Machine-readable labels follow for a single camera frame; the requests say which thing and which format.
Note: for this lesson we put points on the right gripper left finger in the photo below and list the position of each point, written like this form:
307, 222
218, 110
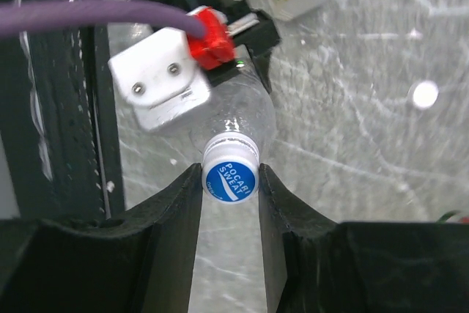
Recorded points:
139, 261

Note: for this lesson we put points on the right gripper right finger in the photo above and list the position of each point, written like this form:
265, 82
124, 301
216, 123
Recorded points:
313, 264

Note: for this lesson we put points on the clear plastic bottle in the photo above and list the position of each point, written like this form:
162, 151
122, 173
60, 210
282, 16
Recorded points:
238, 125

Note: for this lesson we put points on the blue bottle cap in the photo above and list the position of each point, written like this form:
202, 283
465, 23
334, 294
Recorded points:
230, 168

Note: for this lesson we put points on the white bottle cap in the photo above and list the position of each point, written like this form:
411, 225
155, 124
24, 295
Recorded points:
424, 94

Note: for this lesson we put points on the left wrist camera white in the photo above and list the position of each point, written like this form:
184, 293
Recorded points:
161, 81

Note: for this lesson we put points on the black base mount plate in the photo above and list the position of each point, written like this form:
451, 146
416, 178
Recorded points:
59, 140

